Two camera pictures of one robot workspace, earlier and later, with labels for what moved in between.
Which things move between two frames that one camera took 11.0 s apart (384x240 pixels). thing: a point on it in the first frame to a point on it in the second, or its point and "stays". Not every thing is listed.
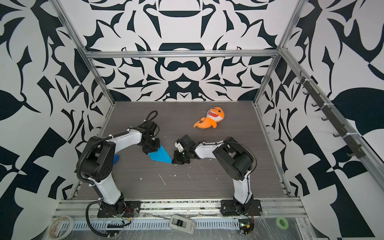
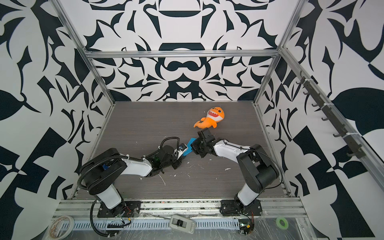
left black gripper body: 153,146 to 173,162
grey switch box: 178,223 stays
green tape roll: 282,222 stays
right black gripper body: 183,157 to 200,147
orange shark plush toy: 215,115 stays
